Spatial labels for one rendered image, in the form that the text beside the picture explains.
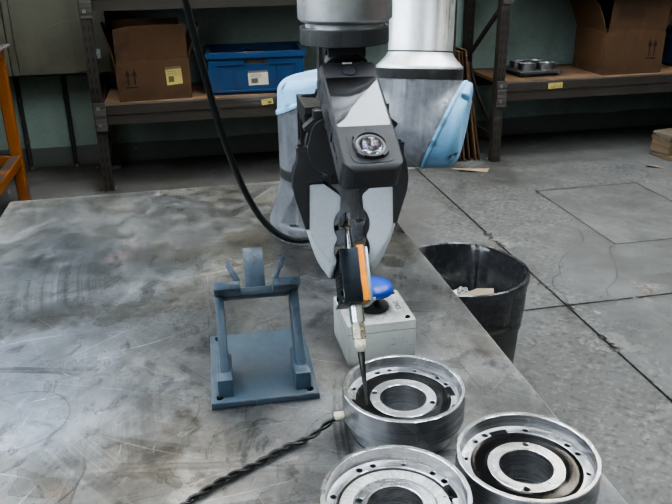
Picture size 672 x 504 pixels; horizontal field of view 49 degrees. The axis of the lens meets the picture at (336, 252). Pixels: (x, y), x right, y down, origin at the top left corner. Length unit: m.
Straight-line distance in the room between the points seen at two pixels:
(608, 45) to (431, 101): 3.71
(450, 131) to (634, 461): 1.25
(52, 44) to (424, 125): 3.46
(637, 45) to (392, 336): 4.10
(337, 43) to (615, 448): 1.63
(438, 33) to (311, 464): 0.58
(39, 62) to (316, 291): 3.53
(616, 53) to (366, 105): 4.15
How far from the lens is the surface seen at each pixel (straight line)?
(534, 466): 0.62
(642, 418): 2.19
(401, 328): 0.74
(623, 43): 4.70
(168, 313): 0.88
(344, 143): 0.53
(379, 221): 0.63
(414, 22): 0.98
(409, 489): 0.56
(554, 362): 2.37
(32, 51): 4.31
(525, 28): 4.96
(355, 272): 0.62
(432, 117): 0.97
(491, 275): 2.04
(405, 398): 0.68
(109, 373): 0.78
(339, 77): 0.58
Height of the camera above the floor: 1.19
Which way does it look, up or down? 23 degrees down
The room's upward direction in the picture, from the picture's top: 1 degrees counter-clockwise
